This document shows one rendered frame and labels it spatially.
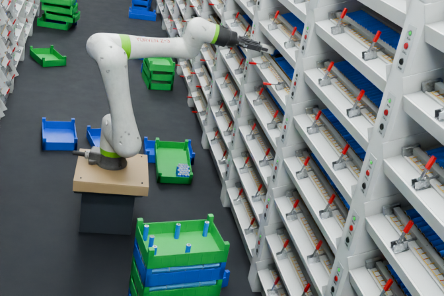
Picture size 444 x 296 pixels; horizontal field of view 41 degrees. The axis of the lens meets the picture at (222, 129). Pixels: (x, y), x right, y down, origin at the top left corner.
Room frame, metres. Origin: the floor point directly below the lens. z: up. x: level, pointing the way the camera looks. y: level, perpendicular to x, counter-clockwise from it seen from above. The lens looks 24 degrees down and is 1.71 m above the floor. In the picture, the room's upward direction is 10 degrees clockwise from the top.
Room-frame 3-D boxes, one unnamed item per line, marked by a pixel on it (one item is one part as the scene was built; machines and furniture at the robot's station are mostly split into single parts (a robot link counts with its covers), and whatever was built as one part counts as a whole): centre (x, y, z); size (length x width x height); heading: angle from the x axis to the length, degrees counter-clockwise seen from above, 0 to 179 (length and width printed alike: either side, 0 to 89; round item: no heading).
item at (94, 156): (2.49, 0.55, 0.36); 0.26 x 0.15 x 0.06; 92
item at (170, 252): (1.81, 0.08, 0.44); 0.30 x 0.20 x 0.08; 114
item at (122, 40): (2.47, 0.56, 0.91); 0.18 x 0.13 x 0.12; 122
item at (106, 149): (2.49, 0.49, 0.48); 0.16 x 0.13 x 0.19; 32
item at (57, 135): (3.27, 0.99, 0.04); 0.30 x 0.20 x 0.08; 20
